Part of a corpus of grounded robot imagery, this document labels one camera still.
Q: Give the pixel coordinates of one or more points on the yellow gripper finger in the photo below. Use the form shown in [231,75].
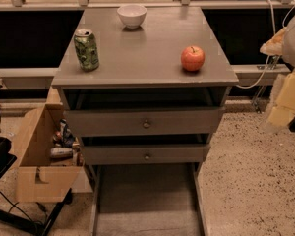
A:
[274,46]
[280,111]

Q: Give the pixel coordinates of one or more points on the red apple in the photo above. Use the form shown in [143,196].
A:
[192,58]

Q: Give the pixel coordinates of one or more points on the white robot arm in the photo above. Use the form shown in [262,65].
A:
[283,44]

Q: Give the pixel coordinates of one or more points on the grey top drawer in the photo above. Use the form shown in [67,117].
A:
[130,122]

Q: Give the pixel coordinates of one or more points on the grey drawer cabinet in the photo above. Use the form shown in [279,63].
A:
[141,69]

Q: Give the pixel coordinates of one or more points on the grey open bottom drawer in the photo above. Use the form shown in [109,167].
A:
[147,200]

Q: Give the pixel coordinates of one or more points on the grey middle drawer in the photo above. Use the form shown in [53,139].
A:
[108,155]

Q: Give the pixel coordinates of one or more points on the white ceramic bowl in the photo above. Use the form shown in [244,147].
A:
[132,16]

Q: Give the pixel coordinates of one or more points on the green soda can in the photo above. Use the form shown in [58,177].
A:
[86,49]

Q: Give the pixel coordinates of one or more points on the items inside cardboard box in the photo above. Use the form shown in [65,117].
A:
[66,149]

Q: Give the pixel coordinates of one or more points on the cardboard box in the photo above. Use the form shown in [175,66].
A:
[39,177]

